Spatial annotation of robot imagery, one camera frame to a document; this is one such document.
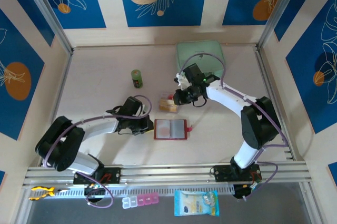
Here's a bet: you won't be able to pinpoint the red leather card holder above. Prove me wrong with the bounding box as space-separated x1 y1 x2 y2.
153 119 193 140

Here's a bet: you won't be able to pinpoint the clear acrylic card stand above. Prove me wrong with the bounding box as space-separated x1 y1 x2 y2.
157 91 180 114

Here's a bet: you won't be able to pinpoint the green cylindrical battery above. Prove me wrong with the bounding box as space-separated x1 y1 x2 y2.
131 69 144 89

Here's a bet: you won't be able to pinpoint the mint green zip pouch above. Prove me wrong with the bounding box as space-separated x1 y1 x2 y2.
175 40 226 79

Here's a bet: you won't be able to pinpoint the white and pink pill organiser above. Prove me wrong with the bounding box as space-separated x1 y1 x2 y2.
122 193 160 210

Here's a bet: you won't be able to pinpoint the blue and yellow wipes packet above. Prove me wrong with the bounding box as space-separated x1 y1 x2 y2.
173 190 220 217

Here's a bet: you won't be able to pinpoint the yellow and black pliers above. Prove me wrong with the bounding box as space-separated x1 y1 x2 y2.
28 186 71 201

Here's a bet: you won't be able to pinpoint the thin black right gripper cable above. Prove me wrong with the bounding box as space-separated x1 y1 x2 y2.
193 96 209 108

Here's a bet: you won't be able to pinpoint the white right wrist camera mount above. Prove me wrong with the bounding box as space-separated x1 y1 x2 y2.
173 74 191 90

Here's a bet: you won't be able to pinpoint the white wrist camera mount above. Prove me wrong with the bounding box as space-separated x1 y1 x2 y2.
135 104 148 117
173 74 191 90

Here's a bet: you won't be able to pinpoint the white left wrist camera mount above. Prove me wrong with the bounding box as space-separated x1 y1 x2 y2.
135 104 148 117

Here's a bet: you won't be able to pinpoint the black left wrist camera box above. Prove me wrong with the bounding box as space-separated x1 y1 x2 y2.
122 96 144 118

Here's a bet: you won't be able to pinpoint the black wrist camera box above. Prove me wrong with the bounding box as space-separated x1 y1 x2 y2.
122 96 144 118
183 63 205 84

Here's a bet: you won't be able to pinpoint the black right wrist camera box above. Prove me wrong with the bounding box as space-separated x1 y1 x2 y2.
183 63 205 84

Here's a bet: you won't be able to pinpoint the aluminium mounting rail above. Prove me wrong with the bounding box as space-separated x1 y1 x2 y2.
22 160 314 190

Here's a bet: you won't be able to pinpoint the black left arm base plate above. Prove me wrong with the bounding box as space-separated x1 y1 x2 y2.
73 167 122 185

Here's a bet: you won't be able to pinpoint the white slotted cable duct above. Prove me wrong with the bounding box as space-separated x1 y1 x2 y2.
56 186 235 198

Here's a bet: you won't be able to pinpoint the aluminium side rail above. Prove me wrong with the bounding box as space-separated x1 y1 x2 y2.
254 46 295 160

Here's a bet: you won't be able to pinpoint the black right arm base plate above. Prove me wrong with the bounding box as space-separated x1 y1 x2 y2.
213 164 263 182

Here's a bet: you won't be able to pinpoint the aluminium frame post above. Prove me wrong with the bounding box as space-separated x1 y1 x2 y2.
259 0 308 48
19 0 74 54

